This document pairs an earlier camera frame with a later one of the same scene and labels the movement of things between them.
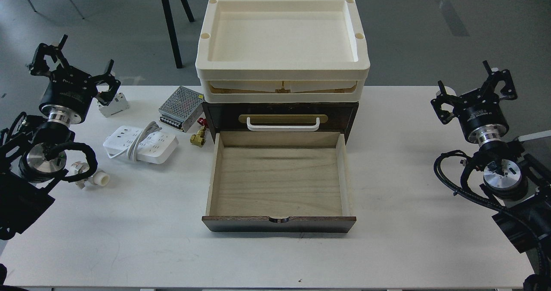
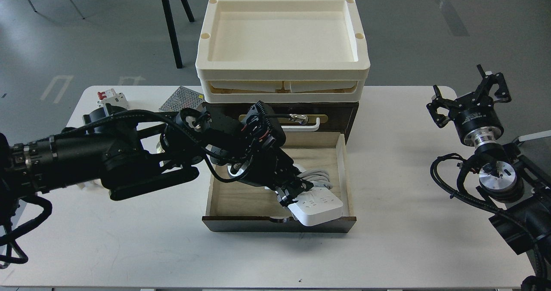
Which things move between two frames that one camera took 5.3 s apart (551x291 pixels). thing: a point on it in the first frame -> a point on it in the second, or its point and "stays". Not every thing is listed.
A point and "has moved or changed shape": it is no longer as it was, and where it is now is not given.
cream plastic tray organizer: [282, 49] stays
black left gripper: [68, 98] -> [255, 153]
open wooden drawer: [280, 182] stays
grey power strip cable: [132, 148] has moved or changed shape
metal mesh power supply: [179, 110] stays
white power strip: [156, 148] has moved or changed shape
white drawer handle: [285, 128] stays
